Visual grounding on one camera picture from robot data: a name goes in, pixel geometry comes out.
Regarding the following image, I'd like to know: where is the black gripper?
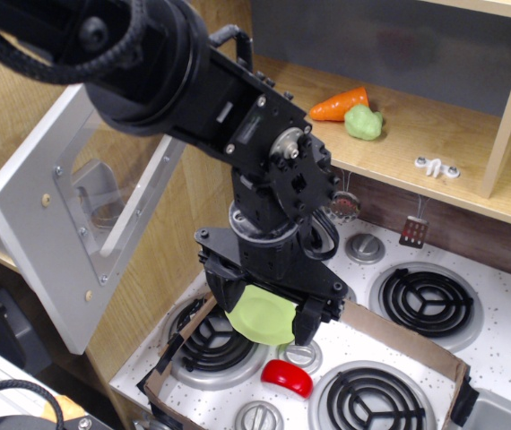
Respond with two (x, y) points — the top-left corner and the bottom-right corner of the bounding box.
(195, 228), (347, 346)

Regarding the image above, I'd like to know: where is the grey toy microwave door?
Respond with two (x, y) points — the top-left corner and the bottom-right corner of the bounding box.
(0, 85), (185, 355)

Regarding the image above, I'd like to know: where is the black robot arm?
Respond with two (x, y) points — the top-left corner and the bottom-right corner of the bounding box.
(0, 1), (347, 345)

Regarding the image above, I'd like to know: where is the light green toy plate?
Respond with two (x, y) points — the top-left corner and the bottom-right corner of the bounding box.
(225, 284), (296, 346)

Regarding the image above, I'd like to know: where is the centre grey stove knob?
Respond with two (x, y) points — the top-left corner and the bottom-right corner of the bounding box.
(277, 340), (323, 374)

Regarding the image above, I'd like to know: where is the grey stove knob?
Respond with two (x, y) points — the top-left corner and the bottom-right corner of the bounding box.
(345, 233), (385, 264)
(277, 340), (323, 374)
(234, 400), (284, 430)

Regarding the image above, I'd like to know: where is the front left black burner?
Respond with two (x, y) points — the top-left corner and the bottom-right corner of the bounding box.
(170, 306), (269, 391)

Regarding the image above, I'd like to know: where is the black burner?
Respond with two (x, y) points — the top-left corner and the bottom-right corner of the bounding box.
(368, 262), (484, 353)
(170, 306), (269, 391)
(307, 360), (437, 430)

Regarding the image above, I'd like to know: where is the brown cardboard barrier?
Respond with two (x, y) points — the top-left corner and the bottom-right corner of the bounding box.
(139, 293), (477, 429)

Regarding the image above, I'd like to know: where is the back grey stove knob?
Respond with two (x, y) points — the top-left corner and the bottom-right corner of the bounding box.
(345, 233), (385, 264)

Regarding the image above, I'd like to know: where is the front grey stove knob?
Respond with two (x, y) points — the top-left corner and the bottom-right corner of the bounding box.
(234, 400), (284, 430)

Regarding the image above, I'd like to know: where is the round metal strainer decoration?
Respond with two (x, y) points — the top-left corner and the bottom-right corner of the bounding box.
(325, 170), (361, 223)

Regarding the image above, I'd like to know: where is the front right black burner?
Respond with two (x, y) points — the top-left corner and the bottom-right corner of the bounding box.
(307, 360), (437, 430)

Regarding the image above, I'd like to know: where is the back right black burner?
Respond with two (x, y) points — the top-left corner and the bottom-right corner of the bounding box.
(368, 262), (484, 353)

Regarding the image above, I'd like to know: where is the small toy spatula decoration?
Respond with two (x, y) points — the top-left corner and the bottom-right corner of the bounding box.
(399, 195), (429, 249)

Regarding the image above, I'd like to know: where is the green toy lettuce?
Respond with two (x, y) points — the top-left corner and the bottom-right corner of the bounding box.
(344, 104), (384, 141)

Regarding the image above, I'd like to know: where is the orange toy carrot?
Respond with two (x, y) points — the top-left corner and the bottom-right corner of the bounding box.
(308, 86), (369, 122)

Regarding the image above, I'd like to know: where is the white door latch clip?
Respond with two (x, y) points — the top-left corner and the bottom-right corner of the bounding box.
(414, 157), (461, 178)

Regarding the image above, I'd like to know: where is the grey toy sink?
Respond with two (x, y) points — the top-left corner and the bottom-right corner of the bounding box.
(449, 389), (511, 430)

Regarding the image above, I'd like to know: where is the black box lower left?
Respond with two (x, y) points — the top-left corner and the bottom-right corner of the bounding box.
(0, 288), (52, 375)

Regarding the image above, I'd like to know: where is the grey wall phone holder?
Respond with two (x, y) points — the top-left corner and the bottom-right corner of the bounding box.
(72, 159), (125, 254)

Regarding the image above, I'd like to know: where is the black braided cable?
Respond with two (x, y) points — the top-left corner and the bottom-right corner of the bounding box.
(0, 378), (65, 430)

